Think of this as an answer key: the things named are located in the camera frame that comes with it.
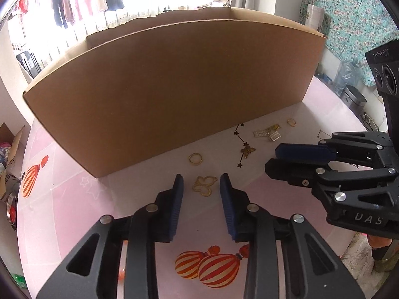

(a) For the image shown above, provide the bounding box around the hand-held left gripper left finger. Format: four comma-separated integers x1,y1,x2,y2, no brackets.
36,174,184,299

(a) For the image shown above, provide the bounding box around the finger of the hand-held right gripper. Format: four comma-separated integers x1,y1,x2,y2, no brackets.
275,131,391,165
264,158,399,214

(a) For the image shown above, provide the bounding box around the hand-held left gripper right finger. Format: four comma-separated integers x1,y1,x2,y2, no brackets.
219,173,367,299

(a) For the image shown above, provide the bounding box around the gold butterfly pendant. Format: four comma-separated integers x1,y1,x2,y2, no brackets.
191,176,218,198

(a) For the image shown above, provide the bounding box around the gold chain earring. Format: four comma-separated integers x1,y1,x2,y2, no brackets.
266,124,283,142

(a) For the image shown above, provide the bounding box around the gold butterfly brooch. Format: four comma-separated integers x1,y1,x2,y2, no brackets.
239,145,256,160

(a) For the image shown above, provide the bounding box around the large brown cardboard box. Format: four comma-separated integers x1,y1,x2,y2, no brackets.
23,7,327,179

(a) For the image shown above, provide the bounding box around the person's right hand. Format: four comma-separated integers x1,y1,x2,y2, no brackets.
367,235,394,256

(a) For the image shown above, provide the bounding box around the fluffy white green rug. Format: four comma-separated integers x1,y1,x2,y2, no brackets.
341,233,394,275

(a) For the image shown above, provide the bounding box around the grey trash bin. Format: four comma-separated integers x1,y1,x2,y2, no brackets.
341,85,368,113

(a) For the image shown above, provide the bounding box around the pink printed tablecloth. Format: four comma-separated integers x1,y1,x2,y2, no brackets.
15,75,388,299

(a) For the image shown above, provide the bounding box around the clear plastic bag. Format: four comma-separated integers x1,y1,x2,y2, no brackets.
333,61,362,97

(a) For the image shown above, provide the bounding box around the white paper bag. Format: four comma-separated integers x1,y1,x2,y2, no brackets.
304,4,331,37

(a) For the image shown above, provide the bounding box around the teal floral cloth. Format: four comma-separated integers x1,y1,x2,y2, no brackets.
299,0,397,87

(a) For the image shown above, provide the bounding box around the metal bowl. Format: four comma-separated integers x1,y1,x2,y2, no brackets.
5,192,18,231

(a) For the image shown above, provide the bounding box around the small cluttered cardboard box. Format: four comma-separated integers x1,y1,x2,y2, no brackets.
0,121,26,207

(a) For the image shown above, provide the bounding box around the black rack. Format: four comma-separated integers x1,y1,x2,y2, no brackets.
15,50,43,80

